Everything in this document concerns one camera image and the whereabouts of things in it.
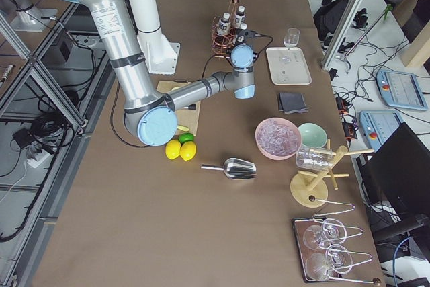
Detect near blue teach pendant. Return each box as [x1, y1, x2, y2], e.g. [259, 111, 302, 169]
[359, 110, 404, 151]

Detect yellow lemon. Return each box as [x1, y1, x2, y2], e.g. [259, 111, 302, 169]
[179, 141, 197, 161]
[165, 139, 181, 160]

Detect yellow plastic knife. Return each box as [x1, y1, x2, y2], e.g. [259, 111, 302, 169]
[177, 125, 189, 132]

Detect clear wine glass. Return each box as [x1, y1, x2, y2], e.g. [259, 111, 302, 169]
[283, 28, 300, 52]

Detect lower lying wine glass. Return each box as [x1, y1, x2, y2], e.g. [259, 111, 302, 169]
[304, 244, 373, 284]

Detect black tray with glasses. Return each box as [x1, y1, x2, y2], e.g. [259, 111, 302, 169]
[292, 217, 381, 286]

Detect steel muddler bar tool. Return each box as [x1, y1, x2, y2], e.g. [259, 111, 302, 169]
[183, 104, 197, 110]

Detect copper wire bottle basket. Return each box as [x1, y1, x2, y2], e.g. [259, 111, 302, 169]
[212, 2, 239, 57]

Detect blue teach pendant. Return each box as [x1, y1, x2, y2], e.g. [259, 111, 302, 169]
[359, 110, 404, 151]
[376, 69, 428, 111]

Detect tea bottle in basket top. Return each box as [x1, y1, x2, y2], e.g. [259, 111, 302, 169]
[232, 5, 245, 28]

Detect lying wine glass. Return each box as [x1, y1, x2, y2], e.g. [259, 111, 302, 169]
[304, 244, 373, 284]
[302, 218, 363, 250]

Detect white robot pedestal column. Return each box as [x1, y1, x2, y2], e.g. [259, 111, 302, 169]
[129, 0, 180, 75]

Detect black monitor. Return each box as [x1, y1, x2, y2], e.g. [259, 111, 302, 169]
[363, 123, 429, 216]

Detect wooden glass drying stand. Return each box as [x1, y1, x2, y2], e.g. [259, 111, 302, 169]
[290, 139, 374, 208]

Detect glass mug on stand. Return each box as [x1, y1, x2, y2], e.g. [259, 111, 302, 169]
[296, 146, 335, 171]

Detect green lime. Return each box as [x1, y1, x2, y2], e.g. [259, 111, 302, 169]
[178, 132, 194, 144]

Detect cream rabbit serving tray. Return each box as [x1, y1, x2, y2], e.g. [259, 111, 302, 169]
[266, 47, 312, 85]

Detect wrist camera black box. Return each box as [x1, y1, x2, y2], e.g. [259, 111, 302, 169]
[236, 30, 255, 43]

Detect aluminium frame post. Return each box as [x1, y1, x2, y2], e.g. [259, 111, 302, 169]
[321, 0, 363, 71]

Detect wooden cutting board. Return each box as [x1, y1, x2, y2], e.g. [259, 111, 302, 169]
[157, 80, 200, 136]

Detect pink bowl of ice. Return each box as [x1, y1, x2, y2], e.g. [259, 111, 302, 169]
[255, 117, 302, 161]

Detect upper lying wine glass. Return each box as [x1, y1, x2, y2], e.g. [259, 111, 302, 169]
[302, 218, 363, 250]

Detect dark grey folded cloth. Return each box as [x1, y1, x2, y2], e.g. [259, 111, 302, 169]
[278, 92, 308, 114]

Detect far blue teach pendant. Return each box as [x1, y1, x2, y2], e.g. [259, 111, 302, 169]
[376, 69, 428, 111]

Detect metal ice scoop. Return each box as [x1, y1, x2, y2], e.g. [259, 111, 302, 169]
[201, 157, 257, 180]

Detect tea bottle dark oolong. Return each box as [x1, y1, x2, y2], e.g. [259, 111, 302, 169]
[217, 12, 230, 36]

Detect green ceramic bowl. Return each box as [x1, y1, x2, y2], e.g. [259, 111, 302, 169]
[298, 123, 327, 148]

